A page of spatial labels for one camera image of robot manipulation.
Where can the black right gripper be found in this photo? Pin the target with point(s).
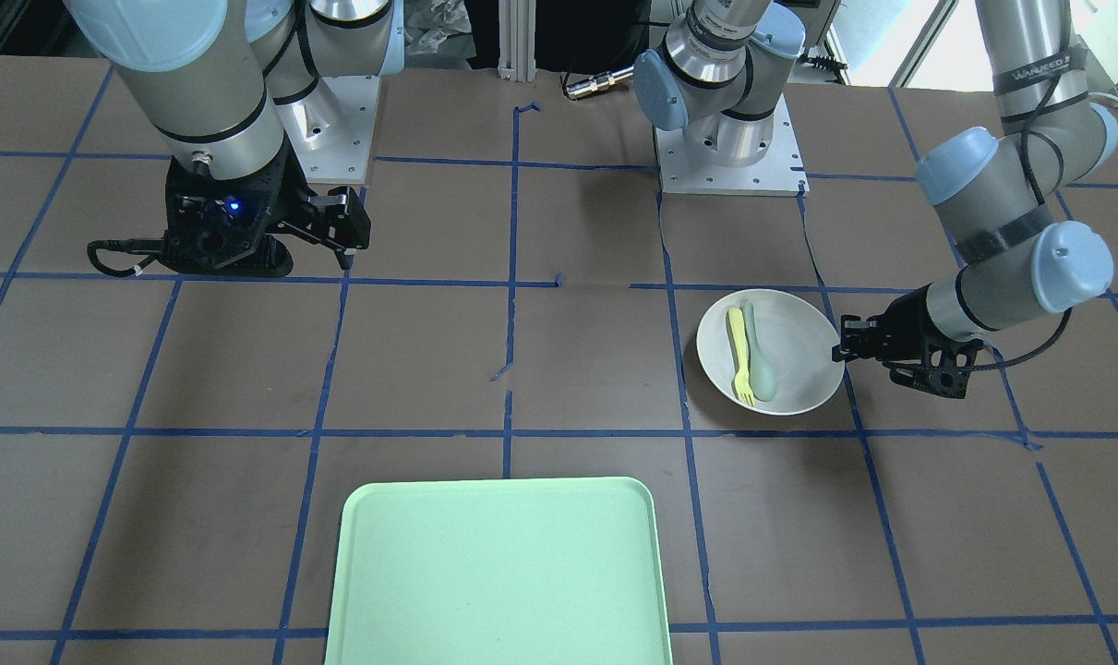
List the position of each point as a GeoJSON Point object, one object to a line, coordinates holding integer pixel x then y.
{"type": "Point", "coordinates": [288, 199]}

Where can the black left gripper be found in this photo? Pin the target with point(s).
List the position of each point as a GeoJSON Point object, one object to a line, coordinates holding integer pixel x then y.
{"type": "Point", "coordinates": [908, 323]}

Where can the white round plate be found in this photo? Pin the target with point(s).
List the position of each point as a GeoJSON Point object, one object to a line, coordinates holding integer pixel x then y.
{"type": "Point", "coordinates": [797, 337]}

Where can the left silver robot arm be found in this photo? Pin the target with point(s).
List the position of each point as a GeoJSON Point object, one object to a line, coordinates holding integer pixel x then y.
{"type": "Point", "coordinates": [729, 60]}

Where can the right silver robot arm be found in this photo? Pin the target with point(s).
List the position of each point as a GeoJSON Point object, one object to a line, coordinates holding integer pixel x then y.
{"type": "Point", "coordinates": [240, 92]}

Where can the yellow plastic fork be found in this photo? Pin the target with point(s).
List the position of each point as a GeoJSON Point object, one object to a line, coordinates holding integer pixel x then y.
{"type": "Point", "coordinates": [741, 382]}

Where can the pale green spoon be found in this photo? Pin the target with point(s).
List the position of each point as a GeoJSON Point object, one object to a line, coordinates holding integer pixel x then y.
{"type": "Point", "coordinates": [762, 375]}

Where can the mint green tray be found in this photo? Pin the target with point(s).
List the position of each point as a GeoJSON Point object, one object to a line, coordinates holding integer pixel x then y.
{"type": "Point", "coordinates": [499, 571]}

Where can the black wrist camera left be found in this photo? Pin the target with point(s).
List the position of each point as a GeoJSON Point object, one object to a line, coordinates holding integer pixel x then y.
{"type": "Point", "coordinates": [942, 370]}

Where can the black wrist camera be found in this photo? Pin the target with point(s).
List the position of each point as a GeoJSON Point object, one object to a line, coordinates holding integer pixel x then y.
{"type": "Point", "coordinates": [942, 370]}
{"type": "Point", "coordinates": [222, 237]}

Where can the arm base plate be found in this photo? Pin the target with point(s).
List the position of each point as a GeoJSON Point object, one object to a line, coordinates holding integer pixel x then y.
{"type": "Point", "coordinates": [721, 155]}
{"type": "Point", "coordinates": [332, 129]}

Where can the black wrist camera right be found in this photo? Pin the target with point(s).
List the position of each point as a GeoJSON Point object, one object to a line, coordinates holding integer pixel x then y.
{"type": "Point", "coordinates": [222, 237]}

